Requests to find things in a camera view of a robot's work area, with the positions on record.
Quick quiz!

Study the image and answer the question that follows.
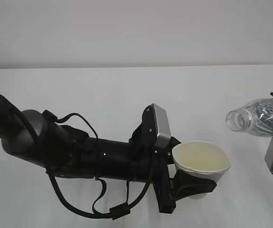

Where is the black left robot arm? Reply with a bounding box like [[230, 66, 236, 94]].
[[0, 94, 217, 219]]

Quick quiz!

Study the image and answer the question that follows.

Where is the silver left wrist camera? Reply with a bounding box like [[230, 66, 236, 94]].
[[141, 103, 171, 150]]

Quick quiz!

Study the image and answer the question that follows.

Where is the white paper cup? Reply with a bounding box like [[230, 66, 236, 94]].
[[172, 141, 232, 200]]

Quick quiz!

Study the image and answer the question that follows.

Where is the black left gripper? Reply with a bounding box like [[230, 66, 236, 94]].
[[152, 136, 217, 213]]

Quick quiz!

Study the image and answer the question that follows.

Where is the clear green-label water bottle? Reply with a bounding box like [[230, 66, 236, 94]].
[[226, 98, 273, 137]]

